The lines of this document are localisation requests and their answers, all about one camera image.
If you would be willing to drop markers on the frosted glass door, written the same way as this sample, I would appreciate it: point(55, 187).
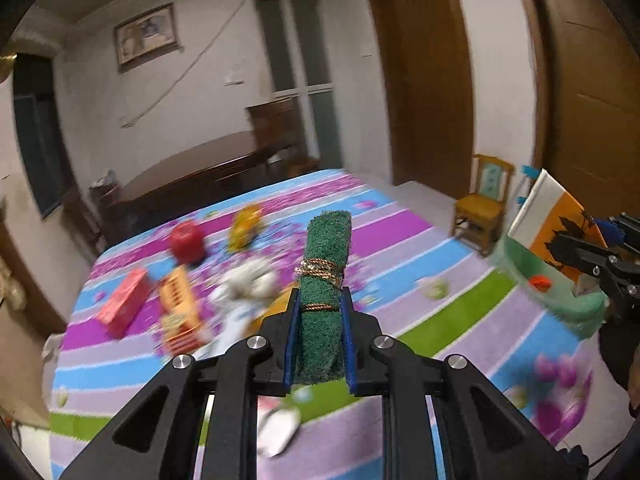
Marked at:
point(295, 50)

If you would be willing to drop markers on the brown panelled door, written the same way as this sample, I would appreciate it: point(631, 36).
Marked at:
point(590, 110)

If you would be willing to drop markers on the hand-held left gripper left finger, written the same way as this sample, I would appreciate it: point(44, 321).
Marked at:
point(290, 355)

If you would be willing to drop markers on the dark wooden chair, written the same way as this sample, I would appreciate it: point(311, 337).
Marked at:
point(272, 120)
point(100, 210)

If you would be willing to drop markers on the red apple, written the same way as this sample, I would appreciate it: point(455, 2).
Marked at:
point(186, 241)

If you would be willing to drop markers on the orange white carton board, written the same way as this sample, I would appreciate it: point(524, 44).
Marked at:
point(542, 200)

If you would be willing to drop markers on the white wall switch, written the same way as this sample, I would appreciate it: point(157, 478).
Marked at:
point(233, 75)

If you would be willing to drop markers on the dark wooden dining table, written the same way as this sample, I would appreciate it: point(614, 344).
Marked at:
point(200, 160)

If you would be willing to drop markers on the small light wooden chair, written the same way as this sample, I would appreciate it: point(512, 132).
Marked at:
point(477, 210)

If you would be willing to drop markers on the green scouring pad roll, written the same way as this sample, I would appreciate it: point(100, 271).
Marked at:
point(322, 240)

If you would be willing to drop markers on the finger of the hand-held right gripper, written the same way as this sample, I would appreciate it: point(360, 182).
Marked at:
point(620, 227)
point(580, 252)

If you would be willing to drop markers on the dark window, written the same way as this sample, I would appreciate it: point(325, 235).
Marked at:
point(40, 135)

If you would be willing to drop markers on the framed wall picture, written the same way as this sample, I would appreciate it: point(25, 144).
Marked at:
point(145, 35)

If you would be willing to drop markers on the red cardboard box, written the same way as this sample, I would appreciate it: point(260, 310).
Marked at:
point(122, 305)

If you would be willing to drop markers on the plain brown wooden door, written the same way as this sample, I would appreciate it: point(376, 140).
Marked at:
point(425, 85)

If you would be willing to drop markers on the orange red box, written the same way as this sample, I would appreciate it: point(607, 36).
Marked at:
point(177, 305)

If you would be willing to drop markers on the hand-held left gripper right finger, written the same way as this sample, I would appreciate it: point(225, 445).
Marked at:
point(350, 355)

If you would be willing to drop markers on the white paper scrap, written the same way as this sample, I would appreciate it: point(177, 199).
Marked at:
point(277, 430)

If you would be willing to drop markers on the small orange wrapper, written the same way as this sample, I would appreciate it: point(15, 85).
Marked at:
point(540, 281)

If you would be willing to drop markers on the green-lined trash bin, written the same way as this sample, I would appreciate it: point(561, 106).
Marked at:
point(565, 305)

